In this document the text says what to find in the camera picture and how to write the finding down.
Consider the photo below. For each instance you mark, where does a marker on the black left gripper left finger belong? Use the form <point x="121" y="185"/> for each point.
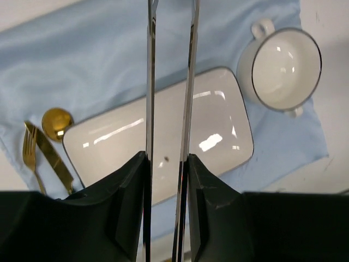
<point x="99" y="223"/>

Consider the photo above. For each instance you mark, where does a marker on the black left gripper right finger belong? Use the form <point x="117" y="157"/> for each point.
<point x="226" y="225"/>

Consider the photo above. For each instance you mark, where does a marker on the silver metal tongs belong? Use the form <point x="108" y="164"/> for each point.
<point x="179" y="229"/>

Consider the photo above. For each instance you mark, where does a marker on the white rectangular plate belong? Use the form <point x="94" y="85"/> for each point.
<point x="220" y="133"/>

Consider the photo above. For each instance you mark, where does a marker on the gold spoon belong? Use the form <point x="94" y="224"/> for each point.
<point x="55" y="122"/>

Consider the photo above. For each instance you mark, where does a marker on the white round bowl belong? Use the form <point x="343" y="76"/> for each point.
<point x="280" y="68"/>

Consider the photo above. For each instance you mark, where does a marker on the gold knife green handle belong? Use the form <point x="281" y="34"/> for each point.
<point x="52" y="157"/>

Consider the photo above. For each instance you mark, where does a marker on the gold fork green handle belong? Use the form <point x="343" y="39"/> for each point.
<point x="29" y="153"/>

